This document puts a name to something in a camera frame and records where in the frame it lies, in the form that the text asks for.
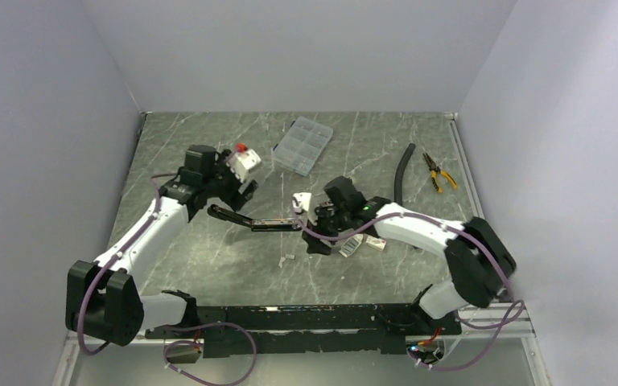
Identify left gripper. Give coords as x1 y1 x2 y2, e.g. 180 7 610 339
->
203 150 258 211

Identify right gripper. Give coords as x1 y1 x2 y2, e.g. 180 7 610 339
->
302 203 351 256

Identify staple tray with staples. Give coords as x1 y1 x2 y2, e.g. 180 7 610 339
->
339 234 363 258

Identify white staple box sleeve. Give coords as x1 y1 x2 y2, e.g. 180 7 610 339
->
365 236 386 252

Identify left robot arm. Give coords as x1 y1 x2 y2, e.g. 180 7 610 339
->
65 145 262 355

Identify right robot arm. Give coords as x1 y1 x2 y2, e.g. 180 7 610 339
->
291 176 517 334

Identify clear plastic organizer box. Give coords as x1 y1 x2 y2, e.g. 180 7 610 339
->
271 117 334 176

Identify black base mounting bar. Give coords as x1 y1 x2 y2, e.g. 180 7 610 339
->
145 303 462 359

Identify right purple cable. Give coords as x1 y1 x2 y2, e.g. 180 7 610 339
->
291 199 526 373

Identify purple cable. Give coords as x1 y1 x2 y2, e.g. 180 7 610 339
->
76 173 258 386
291 199 526 373

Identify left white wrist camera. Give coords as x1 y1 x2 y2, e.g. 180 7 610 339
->
226 143 262 183

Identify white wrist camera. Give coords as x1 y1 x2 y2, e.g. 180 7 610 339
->
226 143 262 183
291 192 312 215

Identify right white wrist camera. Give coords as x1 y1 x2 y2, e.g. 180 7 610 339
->
291 192 312 215

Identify black rubber hose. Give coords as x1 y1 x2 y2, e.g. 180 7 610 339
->
393 142 417 206

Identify yellow handled pliers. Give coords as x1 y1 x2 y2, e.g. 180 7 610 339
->
423 153 458 193

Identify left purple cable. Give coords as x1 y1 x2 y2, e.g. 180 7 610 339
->
76 173 258 386

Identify aluminium extrusion rail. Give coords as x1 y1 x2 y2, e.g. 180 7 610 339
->
78 302 529 346

